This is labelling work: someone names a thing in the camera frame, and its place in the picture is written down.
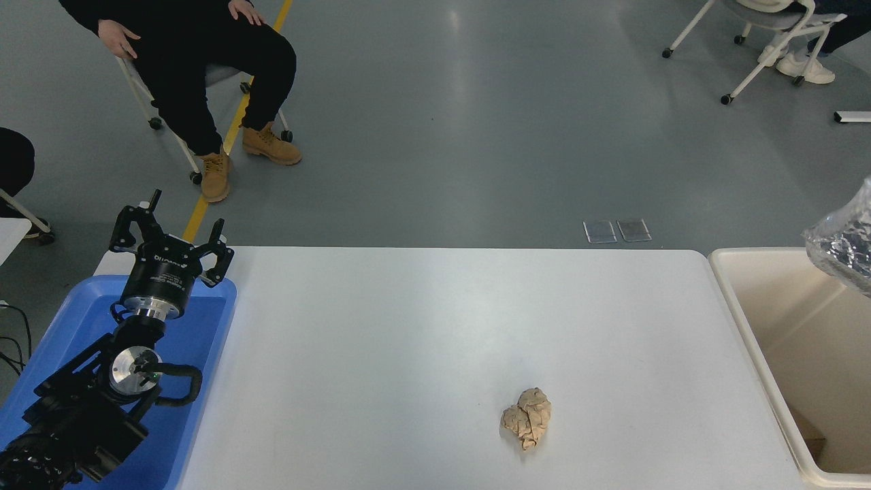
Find seated person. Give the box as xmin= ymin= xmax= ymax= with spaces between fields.
xmin=58 ymin=0 xmax=302 ymax=203

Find crumpled tan paper ball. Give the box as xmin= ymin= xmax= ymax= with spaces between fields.
xmin=501 ymin=388 xmax=553 ymax=451

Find person's right hand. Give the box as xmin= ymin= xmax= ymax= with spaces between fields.
xmin=97 ymin=18 xmax=142 ymax=59

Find large pale bin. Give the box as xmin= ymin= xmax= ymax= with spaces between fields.
xmin=708 ymin=246 xmax=871 ymax=490

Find crinkled foil tray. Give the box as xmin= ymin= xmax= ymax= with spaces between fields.
xmin=803 ymin=176 xmax=871 ymax=298

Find white wheeled chair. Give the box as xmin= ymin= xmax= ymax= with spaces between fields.
xmin=0 ymin=189 xmax=56 ymax=246
xmin=116 ymin=54 xmax=294 ymax=185
xmin=663 ymin=0 xmax=849 ymax=106

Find blue plastic tray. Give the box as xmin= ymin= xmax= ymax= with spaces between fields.
xmin=0 ymin=274 xmax=237 ymax=490

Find black cables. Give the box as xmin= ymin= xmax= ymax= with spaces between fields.
xmin=0 ymin=302 xmax=33 ymax=376

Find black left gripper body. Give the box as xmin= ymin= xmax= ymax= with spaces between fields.
xmin=121 ymin=237 xmax=205 ymax=311

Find small white table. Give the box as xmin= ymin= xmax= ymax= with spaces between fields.
xmin=0 ymin=217 xmax=33 ymax=267

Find person's left hand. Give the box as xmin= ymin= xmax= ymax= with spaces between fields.
xmin=228 ymin=0 xmax=267 ymax=27

